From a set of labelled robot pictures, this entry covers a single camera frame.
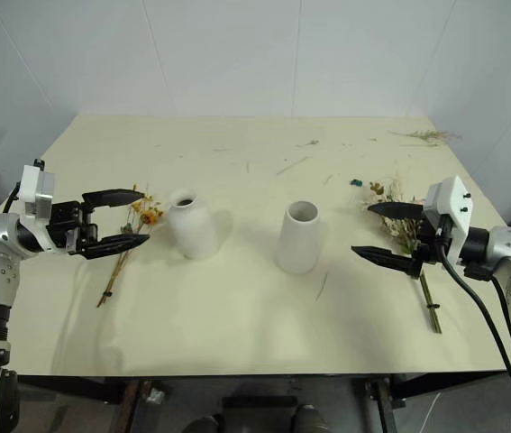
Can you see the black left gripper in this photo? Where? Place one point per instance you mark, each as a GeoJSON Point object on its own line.
{"type": "Point", "coordinates": [68, 225]}

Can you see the white tapered vase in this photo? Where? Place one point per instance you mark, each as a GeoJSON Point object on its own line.
{"type": "Point", "coordinates": [298, 243]}

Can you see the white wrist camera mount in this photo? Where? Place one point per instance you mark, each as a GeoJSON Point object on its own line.
{"type": "Point", "coordinates": [455, 203]}
{"type": "Point", "coordinates": [34, 189]}

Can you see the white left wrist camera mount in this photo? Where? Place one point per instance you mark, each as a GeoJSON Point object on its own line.
{"type": "Point", "coordinates": [34, 189]}

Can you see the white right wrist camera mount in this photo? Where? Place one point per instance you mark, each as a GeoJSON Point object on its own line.
{"type": "Point", "coordinates": [455, 203]}

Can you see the white bottle-shaped vase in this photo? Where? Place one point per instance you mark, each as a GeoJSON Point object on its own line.
{"type": "Point", "coordinates": [192, 227]}

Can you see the black box under table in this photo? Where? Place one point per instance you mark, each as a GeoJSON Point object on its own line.
{"type": "Point", "coordinates": [259, 412]}

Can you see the cream table cloth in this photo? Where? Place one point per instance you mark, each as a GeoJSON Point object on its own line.
{"type": "Point", "coordinates": [246, 325]}

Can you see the pale dried flower bunch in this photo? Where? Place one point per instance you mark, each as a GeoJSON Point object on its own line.
{"type": "Point", "coordinates": [401, 230]}

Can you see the small dark green object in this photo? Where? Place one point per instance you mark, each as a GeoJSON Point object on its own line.
{"type": "Point", "coordinates": [356, 182]}

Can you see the orange dried flower bunch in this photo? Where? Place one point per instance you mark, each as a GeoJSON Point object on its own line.
{"type": "Point", "coordinates": [149, 217]}

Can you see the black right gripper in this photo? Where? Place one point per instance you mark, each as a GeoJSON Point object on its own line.
{"type": "Point", "coordinates": [427, 245]}

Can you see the dark rounded shape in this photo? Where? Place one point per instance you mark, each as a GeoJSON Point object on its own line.
{"type": "Point", "coordinates": [309, 419]}
{"type": "Point", "coordinates": [205, 425]}

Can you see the loose dried stem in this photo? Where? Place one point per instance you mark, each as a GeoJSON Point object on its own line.
{"type": "Point", "coordinates": [322, 287]}
{"type": "Point", "coordinates": [293, 166]}

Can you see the loose dried grass sprig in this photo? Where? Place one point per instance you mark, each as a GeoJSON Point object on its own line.
{"type": "Point", "coordinates": [426, 135]}

